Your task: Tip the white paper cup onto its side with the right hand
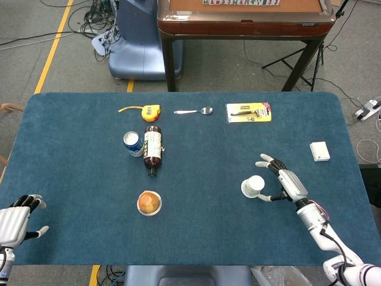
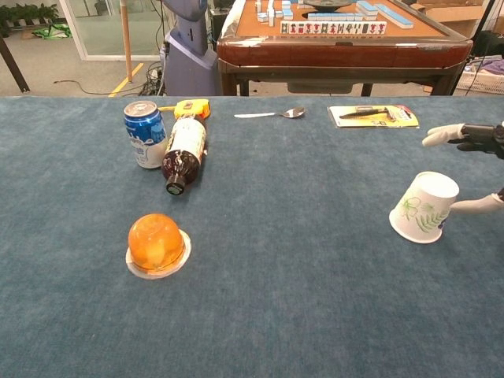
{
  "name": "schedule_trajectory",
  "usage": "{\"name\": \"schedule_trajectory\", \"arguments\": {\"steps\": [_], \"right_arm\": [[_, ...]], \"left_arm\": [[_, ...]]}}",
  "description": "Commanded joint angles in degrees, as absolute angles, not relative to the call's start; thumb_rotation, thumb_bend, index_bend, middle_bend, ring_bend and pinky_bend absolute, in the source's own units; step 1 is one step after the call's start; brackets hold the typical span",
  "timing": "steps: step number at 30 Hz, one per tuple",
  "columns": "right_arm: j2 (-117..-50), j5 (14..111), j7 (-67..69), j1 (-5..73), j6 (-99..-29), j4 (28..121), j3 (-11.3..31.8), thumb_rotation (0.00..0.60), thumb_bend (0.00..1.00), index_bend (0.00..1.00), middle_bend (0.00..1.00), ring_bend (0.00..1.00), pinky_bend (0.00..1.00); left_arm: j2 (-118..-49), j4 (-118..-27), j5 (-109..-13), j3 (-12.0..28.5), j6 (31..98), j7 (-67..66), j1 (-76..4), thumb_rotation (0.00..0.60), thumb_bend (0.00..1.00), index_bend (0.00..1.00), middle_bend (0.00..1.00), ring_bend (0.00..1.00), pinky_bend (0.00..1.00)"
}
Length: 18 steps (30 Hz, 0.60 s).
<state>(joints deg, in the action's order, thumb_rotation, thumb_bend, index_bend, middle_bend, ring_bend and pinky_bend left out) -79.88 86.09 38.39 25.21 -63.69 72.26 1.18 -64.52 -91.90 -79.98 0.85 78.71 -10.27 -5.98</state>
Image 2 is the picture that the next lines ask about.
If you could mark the wooden pole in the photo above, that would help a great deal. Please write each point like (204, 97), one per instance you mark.
(126, 39)

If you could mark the black slanted table leg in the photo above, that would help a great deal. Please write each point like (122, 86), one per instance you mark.
(13, 67)

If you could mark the brown tea bottle white label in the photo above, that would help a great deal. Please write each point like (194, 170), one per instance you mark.
(185, 149)

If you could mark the yellow tape measure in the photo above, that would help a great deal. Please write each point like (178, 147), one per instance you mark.
(191, 107)

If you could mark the razor in yellow blister pack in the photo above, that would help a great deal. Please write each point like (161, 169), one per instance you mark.
(393, 122)

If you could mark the short blue mahjong tile wall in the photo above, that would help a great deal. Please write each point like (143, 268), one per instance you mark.
(334, 16)

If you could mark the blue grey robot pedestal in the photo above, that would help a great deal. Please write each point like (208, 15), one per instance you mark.
(189, 67)

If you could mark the purple cloth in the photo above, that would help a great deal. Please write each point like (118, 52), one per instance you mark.
(494, 65)

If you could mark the potted green plants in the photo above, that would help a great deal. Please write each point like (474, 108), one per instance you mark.
(27, 13)

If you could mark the face-up mahjong tile row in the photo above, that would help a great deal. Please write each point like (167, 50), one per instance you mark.
(332, 27)

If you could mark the long blue mahjong tile wall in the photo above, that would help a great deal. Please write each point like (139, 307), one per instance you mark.
(395, 16)

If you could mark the blue white drink can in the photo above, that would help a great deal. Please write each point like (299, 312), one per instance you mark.
(143, 134)

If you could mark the cardboard box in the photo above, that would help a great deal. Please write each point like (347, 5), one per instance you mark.
(453, 15)

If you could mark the orange fruit jelly cup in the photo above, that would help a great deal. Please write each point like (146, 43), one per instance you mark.
(155, 240)

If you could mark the black tripod stand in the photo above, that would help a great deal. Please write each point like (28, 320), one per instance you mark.
(481, 47)

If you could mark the green bag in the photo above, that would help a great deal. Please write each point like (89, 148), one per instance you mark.
(53, 31)

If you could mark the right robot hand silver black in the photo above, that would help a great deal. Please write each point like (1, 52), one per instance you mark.
(480, 136)

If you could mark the white plastic basket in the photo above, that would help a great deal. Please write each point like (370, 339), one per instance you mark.
(478, 82)

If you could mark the brown mahjong table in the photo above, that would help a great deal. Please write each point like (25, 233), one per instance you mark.
(334, 51)

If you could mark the white power strip with plugs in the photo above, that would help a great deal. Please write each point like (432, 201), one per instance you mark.
(154, 73)

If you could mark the blue table cloth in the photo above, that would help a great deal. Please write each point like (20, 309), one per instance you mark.
(275, 275)

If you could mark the white floral paper cup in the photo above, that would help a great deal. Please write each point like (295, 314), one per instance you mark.
(425, 204)

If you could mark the metal spoon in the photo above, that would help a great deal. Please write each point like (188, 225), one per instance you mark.
(293, 113)

